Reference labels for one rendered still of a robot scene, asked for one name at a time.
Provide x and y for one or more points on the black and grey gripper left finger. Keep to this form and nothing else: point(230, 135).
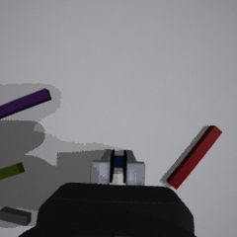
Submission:
point(100, 169)

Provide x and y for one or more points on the dark red rod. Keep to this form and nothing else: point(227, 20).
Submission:
point(194, 156)

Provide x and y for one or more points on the grey rectangular block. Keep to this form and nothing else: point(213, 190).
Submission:
point(15, 216)

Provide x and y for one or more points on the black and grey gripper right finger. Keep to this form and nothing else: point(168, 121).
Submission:
point(135, 171)

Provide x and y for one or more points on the purple rod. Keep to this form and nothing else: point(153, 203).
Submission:
point(24, 103)

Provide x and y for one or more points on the olive green rod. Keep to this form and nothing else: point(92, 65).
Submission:
point(11, 171)

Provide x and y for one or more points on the small blue cube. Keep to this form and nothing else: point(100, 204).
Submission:
point(118, 161)

